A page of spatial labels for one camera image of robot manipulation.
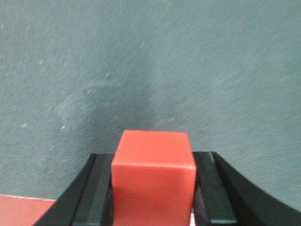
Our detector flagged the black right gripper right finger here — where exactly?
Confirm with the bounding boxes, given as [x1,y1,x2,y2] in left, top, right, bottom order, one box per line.
[193,152,301,226]

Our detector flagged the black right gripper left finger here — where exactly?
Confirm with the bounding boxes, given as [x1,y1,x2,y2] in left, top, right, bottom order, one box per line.
[34,153,114,226]

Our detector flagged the red magnetic cube block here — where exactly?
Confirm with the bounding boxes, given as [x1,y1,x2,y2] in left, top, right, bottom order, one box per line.
[111,130,197,226]

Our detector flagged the dark grey fabric mat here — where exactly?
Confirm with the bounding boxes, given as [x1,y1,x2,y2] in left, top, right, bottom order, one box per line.
[0,0,301,211]

